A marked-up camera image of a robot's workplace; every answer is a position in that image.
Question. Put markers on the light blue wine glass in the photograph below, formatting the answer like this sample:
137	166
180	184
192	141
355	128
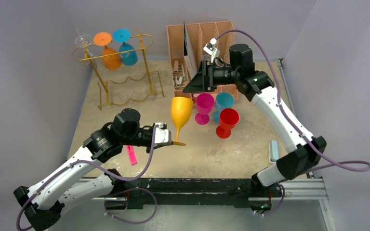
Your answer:
223	100

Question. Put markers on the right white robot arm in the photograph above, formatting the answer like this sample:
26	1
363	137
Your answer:
260	90

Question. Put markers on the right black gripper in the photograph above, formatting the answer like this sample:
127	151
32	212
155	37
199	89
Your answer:
209	77

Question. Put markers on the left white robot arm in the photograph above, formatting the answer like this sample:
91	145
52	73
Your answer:
82	177

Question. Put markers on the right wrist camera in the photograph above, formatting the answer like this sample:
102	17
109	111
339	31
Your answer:
211	49

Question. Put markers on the pink flat clip tool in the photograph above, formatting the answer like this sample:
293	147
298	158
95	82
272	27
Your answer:
131	154

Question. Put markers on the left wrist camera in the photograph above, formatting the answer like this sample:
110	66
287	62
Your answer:
163	136

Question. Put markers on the magenta plastic wine glass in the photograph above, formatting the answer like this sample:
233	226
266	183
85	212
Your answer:
204	104

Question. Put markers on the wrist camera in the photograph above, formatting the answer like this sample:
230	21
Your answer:
211	49
163	136

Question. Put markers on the gold wire glass rack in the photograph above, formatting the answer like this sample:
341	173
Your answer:
136	83

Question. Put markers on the yellow plastic wine glass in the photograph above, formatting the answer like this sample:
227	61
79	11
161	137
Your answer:
181	110

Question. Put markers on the dark blue wine glass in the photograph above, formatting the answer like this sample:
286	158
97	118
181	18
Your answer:
127	54

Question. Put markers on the red plastic wine glass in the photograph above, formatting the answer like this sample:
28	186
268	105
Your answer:
228	119

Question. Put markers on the peach desk organizer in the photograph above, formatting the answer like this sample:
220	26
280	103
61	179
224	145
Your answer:
207	31

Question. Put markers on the white folder in organizer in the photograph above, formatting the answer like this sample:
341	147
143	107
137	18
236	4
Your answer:
190	52

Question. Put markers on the clear wine glass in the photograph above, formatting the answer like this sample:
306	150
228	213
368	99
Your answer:
83	41

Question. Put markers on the aluminium table frame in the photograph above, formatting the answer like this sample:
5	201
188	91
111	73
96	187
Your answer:
173	162

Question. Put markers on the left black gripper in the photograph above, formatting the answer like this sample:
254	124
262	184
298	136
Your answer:
148	148

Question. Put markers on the orange plastic wine glass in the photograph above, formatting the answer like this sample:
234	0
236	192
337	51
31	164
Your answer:
110	59

